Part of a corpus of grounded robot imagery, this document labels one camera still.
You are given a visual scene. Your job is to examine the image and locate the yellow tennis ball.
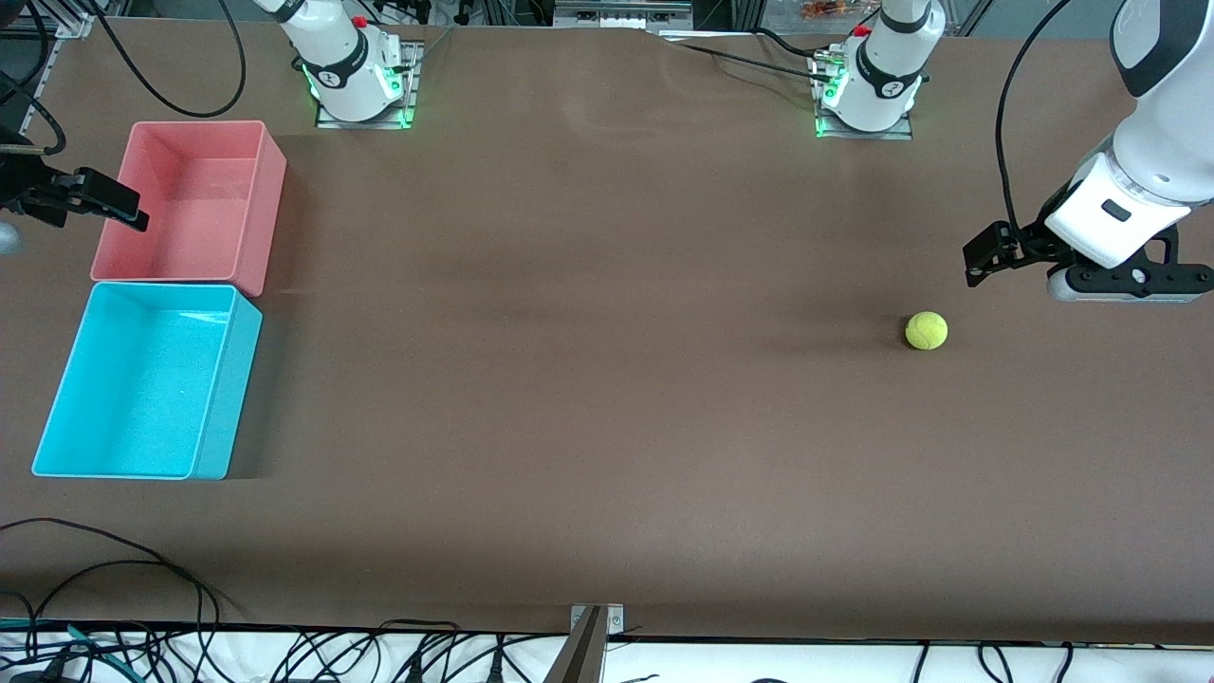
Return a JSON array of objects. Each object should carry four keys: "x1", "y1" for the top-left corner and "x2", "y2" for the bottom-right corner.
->
[{"x1": 905, "y1": 311, "x2": 948, "y2": 351}]

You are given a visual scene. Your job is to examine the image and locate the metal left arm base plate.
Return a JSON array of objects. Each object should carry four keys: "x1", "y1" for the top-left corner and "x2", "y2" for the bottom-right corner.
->
[{"x1": 814, "y1": 49, "x2": 914, "y2": 141}]

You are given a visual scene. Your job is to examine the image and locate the black looping floor cable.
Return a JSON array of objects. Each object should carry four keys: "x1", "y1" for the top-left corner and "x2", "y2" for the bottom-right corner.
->
[{"x1": 0, "y1": 517, "x2": 223, "y2": 657}]

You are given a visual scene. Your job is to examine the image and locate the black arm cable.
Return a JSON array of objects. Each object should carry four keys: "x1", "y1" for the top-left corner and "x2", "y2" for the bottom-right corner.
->
[
  {"x1": 93, "y1": 0, "x2": 248, "y2": 120},
  {"x1": 994, "y1": 0, "x2": 1078, "y2": 238}
]

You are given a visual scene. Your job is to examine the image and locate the black cable on table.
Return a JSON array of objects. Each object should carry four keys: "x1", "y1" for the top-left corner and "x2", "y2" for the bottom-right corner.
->
[{"x1": 664, "y1": 30, "x2": 837, "y2": 86}]

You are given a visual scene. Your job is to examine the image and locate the dark camera pole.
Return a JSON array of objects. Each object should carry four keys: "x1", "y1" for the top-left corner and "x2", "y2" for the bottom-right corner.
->
[{"x1": 543, "y1": 607, "x2": 608, "y2": 683}]

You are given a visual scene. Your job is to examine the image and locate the aluminium frame profile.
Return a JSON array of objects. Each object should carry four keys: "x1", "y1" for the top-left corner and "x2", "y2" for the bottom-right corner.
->
[{"x1": 17, "y1": 0, "x2": 101, "y2": 143}]

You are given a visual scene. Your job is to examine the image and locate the grey equipment box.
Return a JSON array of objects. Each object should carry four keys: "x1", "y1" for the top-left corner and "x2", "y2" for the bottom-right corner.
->
[{"x1": 553, "y1": 0, "x2": 694, "y2": 29}]

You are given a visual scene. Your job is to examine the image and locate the blue plastic bin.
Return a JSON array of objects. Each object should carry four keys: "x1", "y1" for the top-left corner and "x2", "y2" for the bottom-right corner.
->
[{"x1": 31, "y1": 282, "x2": 264, "y2": 481}]

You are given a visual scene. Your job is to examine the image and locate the teal floor cable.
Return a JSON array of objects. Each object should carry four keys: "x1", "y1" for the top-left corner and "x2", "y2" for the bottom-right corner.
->
[{"x1": 0, "y1": 618, "x2": 134, "y2": 671}]

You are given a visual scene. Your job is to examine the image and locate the pink plastic bin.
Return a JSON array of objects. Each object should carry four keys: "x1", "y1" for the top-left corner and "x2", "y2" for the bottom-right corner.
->
[{"x1": 90, "y1": 120, "x2": 287, "y2": 297}]

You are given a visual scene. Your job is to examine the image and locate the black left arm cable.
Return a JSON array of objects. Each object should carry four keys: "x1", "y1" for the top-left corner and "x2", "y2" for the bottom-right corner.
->
[{"x1": 994, "y1": 0, "x2": 1078, "y2": 238}]

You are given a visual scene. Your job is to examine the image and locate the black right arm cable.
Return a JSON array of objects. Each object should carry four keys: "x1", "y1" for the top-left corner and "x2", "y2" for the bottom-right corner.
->
[{"x1": 93, "y1": 0, "x2": 248, "y2": 120}]

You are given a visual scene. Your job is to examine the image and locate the metal bracket plate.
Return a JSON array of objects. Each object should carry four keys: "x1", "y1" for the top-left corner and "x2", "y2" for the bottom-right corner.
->
[{"x1": 570, "y1": 603, "x2": 625, "y2": 638}]

